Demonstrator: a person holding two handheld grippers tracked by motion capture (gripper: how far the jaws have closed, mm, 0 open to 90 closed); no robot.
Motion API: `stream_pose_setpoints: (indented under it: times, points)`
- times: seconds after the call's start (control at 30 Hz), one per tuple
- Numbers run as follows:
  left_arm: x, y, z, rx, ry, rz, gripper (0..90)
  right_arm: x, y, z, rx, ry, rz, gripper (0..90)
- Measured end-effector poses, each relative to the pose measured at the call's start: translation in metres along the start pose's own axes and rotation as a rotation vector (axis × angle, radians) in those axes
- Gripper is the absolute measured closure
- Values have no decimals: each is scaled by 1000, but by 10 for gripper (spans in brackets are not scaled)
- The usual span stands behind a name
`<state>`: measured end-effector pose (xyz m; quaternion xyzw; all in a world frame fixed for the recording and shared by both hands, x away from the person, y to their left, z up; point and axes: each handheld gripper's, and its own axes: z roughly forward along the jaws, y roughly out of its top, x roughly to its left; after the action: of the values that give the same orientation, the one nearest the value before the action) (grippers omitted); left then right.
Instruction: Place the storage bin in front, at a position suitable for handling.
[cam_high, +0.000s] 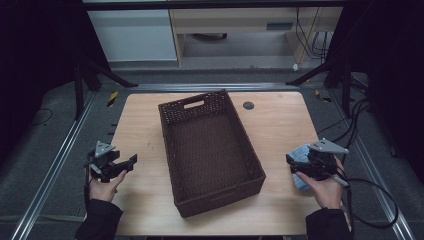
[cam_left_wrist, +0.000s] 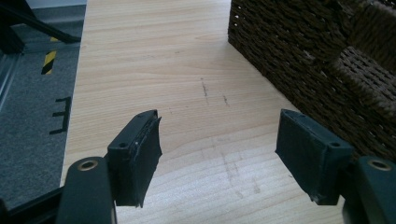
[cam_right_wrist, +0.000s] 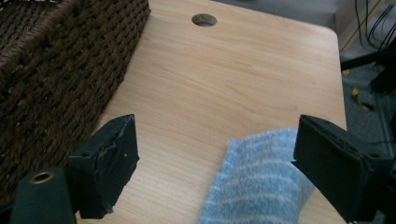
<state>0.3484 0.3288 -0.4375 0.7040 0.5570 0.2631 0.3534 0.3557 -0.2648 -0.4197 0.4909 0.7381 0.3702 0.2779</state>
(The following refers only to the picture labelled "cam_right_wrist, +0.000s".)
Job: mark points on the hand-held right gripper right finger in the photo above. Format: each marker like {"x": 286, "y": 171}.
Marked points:
{"x": 330, "y": 165}

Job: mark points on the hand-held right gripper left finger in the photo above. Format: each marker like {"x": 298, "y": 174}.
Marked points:
{"x": 102, "y": 168}

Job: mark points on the brown woven basket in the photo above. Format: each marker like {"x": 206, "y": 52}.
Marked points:
{"x": 56, "y": 81}

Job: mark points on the blue striped cloth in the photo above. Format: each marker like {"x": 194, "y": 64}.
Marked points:
{"x": 258, "y": 180}

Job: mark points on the yellow black floor tape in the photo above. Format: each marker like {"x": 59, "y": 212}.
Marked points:
{"x": 356, "y": 93}

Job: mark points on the black metal stand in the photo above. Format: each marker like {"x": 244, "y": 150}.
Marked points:
{"x": 373, "y": 62}

